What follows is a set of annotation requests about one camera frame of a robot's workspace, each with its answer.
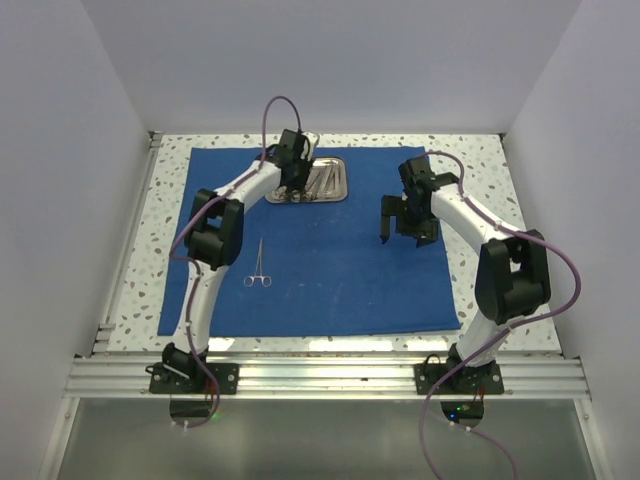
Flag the blue surgical cloth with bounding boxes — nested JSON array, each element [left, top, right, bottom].
[[157, 144, 462, 339]]

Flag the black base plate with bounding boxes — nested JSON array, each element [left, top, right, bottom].
[[145, 363, 240, 395], [413, 362, 505, 396]]

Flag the steel tweezers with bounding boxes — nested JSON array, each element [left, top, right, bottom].
[[325, 162, 342, 196]]

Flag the aluminium rail frame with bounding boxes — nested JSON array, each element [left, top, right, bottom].
[[40, 132, 612, 479]]

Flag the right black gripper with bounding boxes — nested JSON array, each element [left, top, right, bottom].
[[381, 195, 439, 248]]

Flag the steel instrument tray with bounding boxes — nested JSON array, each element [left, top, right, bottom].
[[265, 156, 348, 204]]

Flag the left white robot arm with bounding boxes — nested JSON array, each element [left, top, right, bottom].
[[162, 129, 314, 393]]

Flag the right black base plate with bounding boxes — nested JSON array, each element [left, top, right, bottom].
[[413, 362, 505, 396]]

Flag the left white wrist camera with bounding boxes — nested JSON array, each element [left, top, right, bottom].
[[304, 131, 320, 147]]

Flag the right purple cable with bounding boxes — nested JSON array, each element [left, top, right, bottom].
[[418, 149, 584, 480]]

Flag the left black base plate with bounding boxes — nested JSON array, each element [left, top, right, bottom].
[[145, 363, 240, 395]]

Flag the steel surgical scissors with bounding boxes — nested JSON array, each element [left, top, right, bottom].
[[243, 239, 272, 288]]

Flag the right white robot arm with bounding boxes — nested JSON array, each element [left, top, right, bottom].
[[380, 155, 551, 393]]

